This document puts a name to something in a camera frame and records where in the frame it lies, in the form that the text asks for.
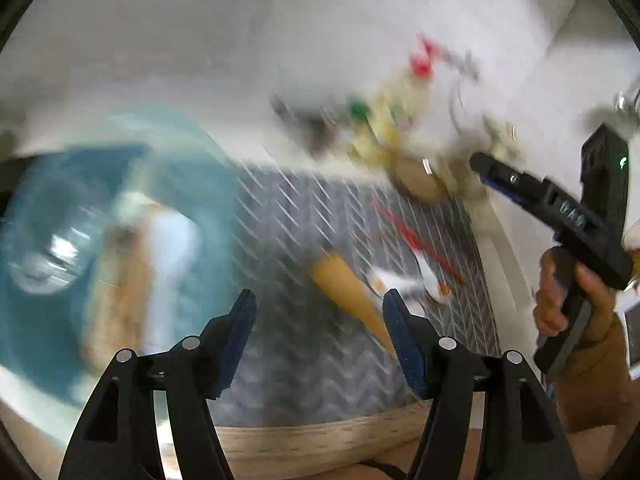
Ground grey chevron placemat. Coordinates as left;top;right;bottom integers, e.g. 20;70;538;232
207;160;501;426

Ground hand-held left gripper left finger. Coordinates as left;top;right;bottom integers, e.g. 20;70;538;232
59;289;257;480

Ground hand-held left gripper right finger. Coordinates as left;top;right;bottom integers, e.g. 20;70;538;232
382;289;581;480

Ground person's right hand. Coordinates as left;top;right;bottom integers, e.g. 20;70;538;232
531;249;640;432

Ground white rice paddle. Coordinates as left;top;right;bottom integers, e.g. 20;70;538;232
145;210;201;351

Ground beige glass electric kettle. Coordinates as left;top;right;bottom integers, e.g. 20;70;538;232
450;60;526;201

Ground green cap spice jar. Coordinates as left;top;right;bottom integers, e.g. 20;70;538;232
345;97;381;151

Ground white ceramic spoon red tip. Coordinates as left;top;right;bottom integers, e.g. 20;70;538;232
415;255;453;306

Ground red chopstick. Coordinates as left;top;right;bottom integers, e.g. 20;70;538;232
375;200;465;283
372;202;431;261

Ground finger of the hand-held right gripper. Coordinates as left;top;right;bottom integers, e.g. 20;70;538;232
469;151;557;222

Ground yellow dish soap bottle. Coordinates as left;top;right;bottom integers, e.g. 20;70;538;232
370;35;441;166

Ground wooden spatula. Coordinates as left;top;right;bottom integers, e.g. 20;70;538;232
307;247;401;356

